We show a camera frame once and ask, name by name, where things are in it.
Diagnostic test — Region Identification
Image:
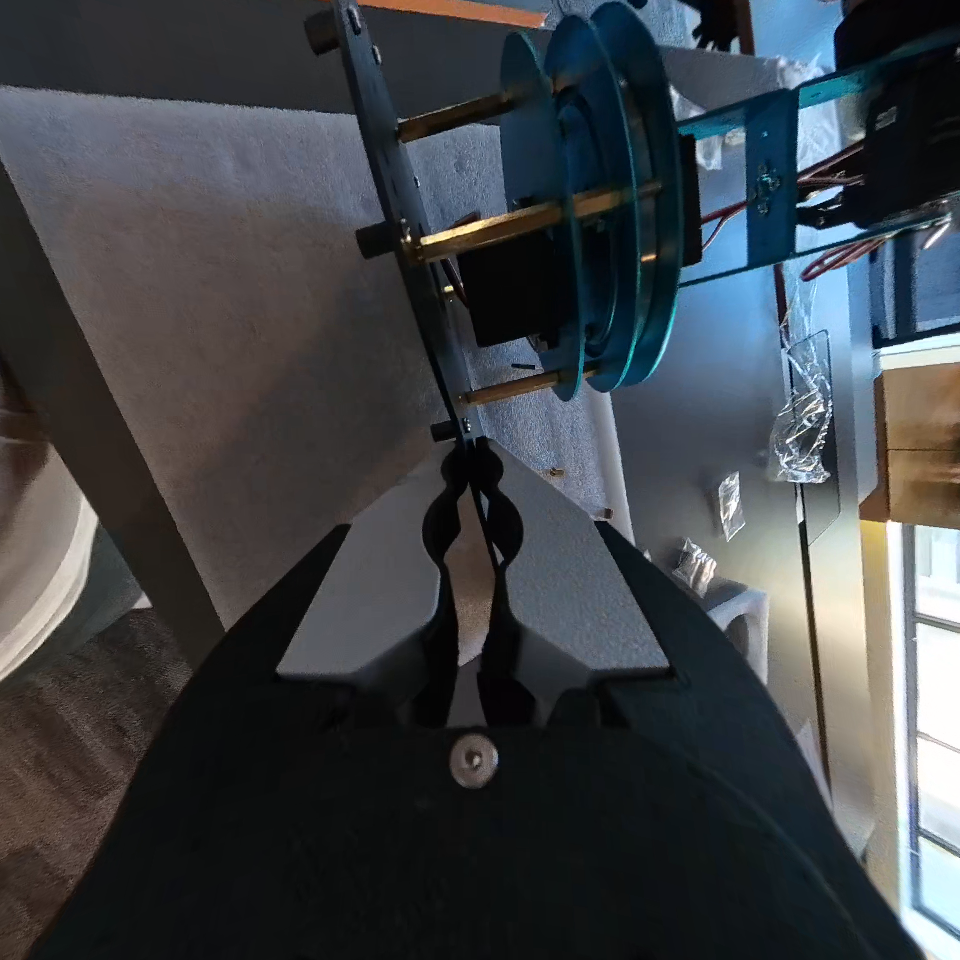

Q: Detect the small clear plastic bag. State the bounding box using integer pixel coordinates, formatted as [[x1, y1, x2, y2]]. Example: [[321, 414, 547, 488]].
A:
[[717, 471, 749, 543]]

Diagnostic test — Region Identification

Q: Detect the white foam sheet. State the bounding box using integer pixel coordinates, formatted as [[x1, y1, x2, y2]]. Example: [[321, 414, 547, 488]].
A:
[[0, 84, 625, 635]]

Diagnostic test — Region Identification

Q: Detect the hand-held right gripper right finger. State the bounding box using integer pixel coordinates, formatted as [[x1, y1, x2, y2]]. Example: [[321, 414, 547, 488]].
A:
[[474, 438, 672, 727]]

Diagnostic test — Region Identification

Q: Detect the blue toy robot arm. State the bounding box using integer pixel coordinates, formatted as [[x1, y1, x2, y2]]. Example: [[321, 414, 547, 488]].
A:
[[302, 0, 960, 732]]

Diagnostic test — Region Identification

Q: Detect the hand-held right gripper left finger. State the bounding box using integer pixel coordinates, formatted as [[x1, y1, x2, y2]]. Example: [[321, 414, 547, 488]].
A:
[[276, 442, 481, 727]]

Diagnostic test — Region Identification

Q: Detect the wooden shelf unit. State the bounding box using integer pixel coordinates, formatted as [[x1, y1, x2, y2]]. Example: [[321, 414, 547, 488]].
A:
[[861, 358, 960, 528]]

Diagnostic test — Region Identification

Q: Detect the flat clear parts bag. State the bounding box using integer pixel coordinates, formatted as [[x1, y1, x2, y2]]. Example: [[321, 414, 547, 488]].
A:
[[669, 537, 719, 595]]

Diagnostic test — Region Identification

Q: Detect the crumpled clear plastic bag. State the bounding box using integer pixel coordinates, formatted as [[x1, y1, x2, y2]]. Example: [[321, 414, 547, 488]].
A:
[[771, 328, 835, 486]]

